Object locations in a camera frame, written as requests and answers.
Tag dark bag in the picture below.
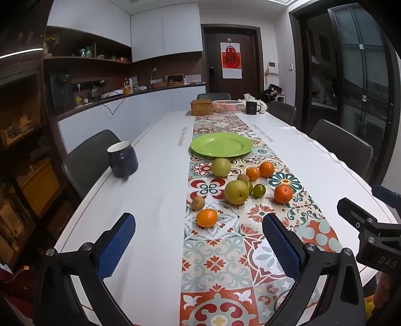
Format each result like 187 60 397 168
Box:
264 84 285 102

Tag person's right hand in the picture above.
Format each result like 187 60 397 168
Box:
373 272 401 317

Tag black coffee machine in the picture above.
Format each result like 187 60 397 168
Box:
48 70 74 110

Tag black cable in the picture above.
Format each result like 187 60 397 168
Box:
100 94 126 115

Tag dark blue mug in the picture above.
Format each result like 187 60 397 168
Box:
107 141 139 181

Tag patterned table runner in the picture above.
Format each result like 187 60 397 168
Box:
179 113 343 326

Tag orange mandarin with stem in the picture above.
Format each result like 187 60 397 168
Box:
274 184 294 204

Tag dark wooden shelf unit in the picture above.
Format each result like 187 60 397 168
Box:
0 59 76 270

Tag pale orange mandarin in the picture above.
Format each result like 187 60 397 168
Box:
196 209 219 228

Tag woven wicker box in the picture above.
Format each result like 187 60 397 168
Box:
190 99 214 116

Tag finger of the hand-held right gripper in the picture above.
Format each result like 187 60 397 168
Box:
337 197 401 242
372 184 401 218

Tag white wall cabinets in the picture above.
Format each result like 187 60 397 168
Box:
47 0 203 63

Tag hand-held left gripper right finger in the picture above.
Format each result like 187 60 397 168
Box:
261 213 366 326

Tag green plate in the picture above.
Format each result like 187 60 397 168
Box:
190 133 254 158

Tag red wall calendar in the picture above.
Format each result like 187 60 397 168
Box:
220 42 242 79

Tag dark wooden door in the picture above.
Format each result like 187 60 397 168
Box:
202 26 261 99

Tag white counter cabinets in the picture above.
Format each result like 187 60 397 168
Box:
56 85 206 154

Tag large yellow-green pear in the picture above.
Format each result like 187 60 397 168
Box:
224 180 250 205
211 157 232 178

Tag white cloth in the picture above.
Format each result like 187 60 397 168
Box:
238 94 267 112

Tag grey chair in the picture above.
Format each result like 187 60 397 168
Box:
267 100 296 125
62 129 122 199
310 119 374 182
197 93 231 101

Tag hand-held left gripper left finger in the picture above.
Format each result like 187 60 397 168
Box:
33 212 137 326

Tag glass sliding door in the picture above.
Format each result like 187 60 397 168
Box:
290 3 395 189

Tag yellow storage box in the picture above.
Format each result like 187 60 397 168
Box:
16 158 60 214

